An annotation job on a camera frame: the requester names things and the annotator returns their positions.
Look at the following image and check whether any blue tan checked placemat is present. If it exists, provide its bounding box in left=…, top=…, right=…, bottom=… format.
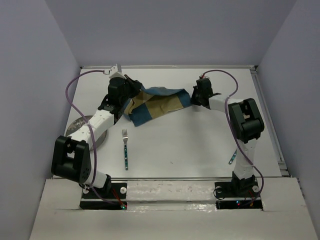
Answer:
left=123, top=86, right=192, bottom=127

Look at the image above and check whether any fork with green handle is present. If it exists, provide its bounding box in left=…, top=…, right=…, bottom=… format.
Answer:
left=122, top=129, right=129, bottom=171

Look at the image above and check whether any grey reindeer plate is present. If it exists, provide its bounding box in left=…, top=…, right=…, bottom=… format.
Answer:
left=64, top=117, right=108, bottom=152

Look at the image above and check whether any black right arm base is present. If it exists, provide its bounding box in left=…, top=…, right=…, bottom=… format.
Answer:
left=213, top=173, right=263, bottom=210

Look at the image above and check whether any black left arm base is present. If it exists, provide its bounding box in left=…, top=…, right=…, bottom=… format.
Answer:
left=79, top=181, right=128, bottom=211

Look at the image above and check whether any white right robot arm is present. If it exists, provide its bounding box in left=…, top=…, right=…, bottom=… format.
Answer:
left=191, top=78, right=265, bottom=200

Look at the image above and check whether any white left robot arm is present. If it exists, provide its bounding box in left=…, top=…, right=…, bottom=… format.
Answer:
left=51, top=74, right=142, bottom=198

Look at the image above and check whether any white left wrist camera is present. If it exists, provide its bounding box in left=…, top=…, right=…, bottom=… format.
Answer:
left=103, top=64, right=125, bottom=79

